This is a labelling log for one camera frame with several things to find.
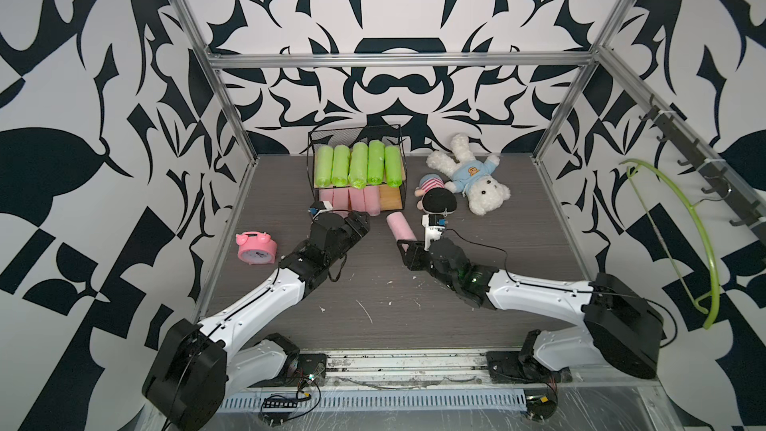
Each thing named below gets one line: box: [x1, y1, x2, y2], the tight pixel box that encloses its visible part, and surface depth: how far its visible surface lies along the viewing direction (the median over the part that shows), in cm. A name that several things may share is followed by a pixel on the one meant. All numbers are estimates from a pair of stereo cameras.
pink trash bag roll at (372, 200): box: [363, 185, 382, 217], surface depth 102 cm
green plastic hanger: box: [618, 158, 721, 331], surface depth 61 cm
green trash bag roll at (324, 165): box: [315, 144, 335, 187], surface depth 93 cm
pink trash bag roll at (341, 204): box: [333, 187, 351, 219], surface depth 104 cm
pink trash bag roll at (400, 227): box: [385, 211, 417, 253], surface depth 85 cm
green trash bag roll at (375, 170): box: [367, 139, 385, 186], surface depth 93 cm
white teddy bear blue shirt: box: [425, 133, 512, 216], surface depth 107 cm
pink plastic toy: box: [235, 231, 279, 266], surface depth 87 cm
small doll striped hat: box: [413, 173, 458, 217], surface depth 103 cm
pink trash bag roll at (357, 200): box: [349, 187, 367, 212], surface depth 101 cm
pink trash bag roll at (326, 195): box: [319, 188, 335, 208], surface depth 104 cm
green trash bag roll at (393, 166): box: [384, 145, 403, 189], surface depth 93 cm
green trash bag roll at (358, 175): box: [349, 141, 369, 190], surface depth 92 cm
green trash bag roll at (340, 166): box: [331, 144, 351, 188], surface depth 93 cm
